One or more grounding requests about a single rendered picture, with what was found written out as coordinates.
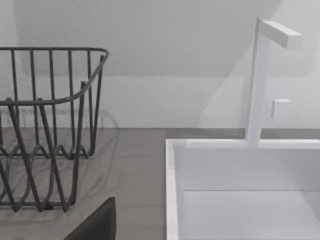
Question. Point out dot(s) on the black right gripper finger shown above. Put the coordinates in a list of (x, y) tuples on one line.
[(101, 223)]

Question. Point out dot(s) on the white sink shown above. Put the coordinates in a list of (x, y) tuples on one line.
[(240, 175)]

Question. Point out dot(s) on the tall white tap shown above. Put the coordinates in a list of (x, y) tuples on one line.
[(257, 82)]

